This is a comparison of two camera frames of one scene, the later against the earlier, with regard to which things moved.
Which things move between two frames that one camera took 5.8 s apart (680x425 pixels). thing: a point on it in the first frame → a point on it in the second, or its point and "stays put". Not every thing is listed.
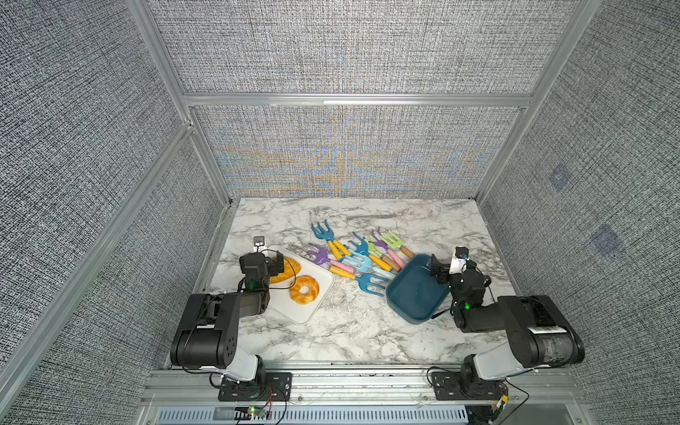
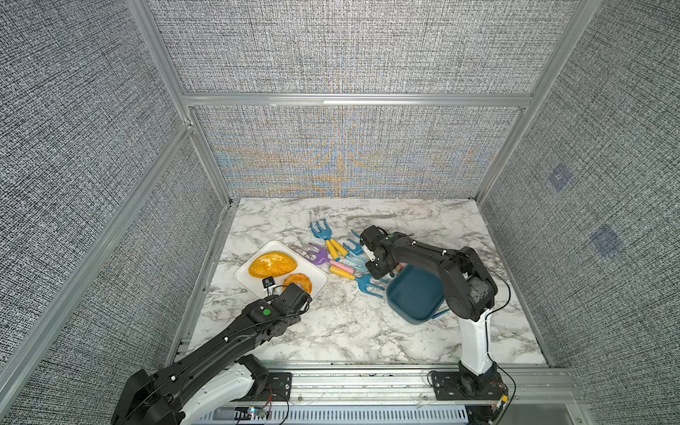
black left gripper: x=274 y=265 → x=297 y=316
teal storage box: x=413 y=292 stays put
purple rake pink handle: x=326 y=259 stays put
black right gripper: x=436 y=267 → x=374 y=273
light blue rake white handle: x=367 y=266 stays put
